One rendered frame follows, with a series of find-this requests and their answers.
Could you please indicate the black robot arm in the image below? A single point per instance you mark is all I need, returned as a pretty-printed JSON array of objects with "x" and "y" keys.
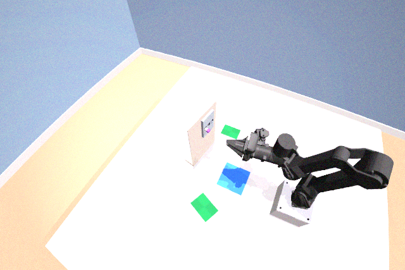
[{"x": 372, "y": 171}]

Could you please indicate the blue flat square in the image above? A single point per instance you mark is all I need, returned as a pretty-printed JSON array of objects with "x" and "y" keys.
[{"x": 233, "y": 178}]

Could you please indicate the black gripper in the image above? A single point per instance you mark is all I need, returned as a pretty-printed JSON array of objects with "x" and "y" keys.
[{"x": 250, "y": 149}]

